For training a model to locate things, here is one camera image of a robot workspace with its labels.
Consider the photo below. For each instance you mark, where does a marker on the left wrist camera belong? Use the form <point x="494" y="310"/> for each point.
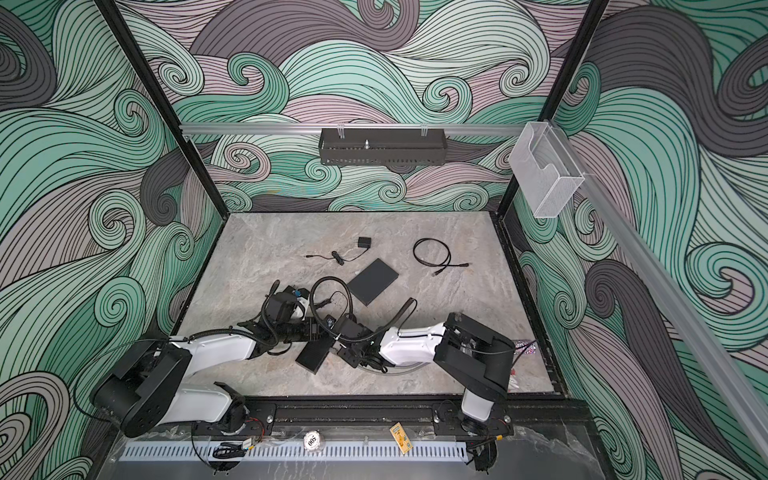
<point x="301" y="302"/>

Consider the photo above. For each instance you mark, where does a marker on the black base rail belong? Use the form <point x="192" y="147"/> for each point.
<point x="440" y="412"/>

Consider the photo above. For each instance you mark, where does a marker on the clear acrylic wall holder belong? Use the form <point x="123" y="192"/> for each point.
<point x="545" y="165"/>

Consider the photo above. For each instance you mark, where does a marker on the yellow tag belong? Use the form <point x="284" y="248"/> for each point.
<point x="401" y="438"/>

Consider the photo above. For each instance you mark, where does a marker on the white slotted cable duct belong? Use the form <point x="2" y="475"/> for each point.
<point x="337" y="451"/>

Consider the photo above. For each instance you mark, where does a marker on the ribbed black network switch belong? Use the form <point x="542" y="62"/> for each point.
<point x="314" y="354"/>

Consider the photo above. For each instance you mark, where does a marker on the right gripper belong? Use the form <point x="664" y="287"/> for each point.
<point x="342" y="355"/>

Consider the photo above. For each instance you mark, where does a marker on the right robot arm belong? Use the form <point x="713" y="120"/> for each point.
<point x="476" y="356"/>

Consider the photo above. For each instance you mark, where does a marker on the black wall tray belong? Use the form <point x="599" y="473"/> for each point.
<point x="398" y="148"/>

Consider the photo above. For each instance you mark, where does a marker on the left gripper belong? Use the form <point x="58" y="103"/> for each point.
<point x="313" y="330"/>

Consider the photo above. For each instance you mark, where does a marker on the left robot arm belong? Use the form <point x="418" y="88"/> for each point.
<point x="150" y="384"/>

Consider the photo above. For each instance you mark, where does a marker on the pink white toy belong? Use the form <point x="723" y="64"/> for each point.
<point x="513" y="385"/>

